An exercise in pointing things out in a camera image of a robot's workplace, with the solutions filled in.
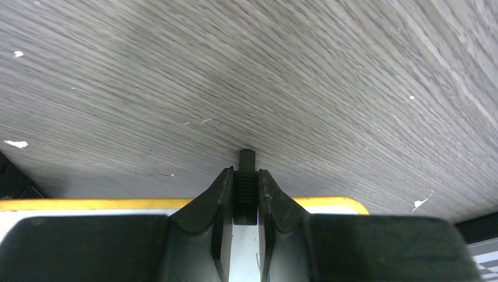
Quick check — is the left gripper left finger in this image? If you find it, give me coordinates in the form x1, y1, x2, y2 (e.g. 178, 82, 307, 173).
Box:
1, 168, 234, 281

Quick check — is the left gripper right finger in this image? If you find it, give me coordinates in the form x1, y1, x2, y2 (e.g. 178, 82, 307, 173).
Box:
258, 170, 480, 281

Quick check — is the yellow framed whiteboard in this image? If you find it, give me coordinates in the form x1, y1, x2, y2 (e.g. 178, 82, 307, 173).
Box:
1, 196, 368, 281

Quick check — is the metal wire whiteboard stand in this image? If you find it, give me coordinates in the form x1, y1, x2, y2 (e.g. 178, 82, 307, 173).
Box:
233, 149, 258, 226

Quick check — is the black white checkerboard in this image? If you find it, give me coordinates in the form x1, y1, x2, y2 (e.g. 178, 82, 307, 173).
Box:
455, 212, 497, 281

